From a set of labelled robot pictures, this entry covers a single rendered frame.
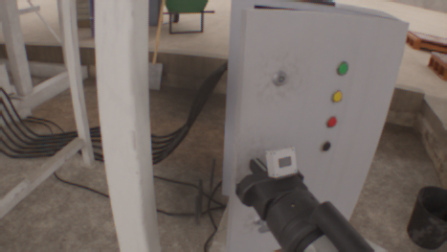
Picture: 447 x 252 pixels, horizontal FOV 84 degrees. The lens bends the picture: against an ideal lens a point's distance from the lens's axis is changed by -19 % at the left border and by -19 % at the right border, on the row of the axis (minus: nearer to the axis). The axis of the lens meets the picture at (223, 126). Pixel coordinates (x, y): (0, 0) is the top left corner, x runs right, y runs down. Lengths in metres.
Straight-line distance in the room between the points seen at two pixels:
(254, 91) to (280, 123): 0.09
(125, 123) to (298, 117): 0.31
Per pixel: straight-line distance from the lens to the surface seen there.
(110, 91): 0.45
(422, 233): 1.94
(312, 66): 0.55
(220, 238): 1.39
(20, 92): 3.48
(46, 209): 2.06
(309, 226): 0.42
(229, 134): 0.84
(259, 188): 0.48
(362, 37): 0.61
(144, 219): 0.53
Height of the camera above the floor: 1.31
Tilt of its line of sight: 29 degrees down
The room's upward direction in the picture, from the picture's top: 3 degrees clockwise
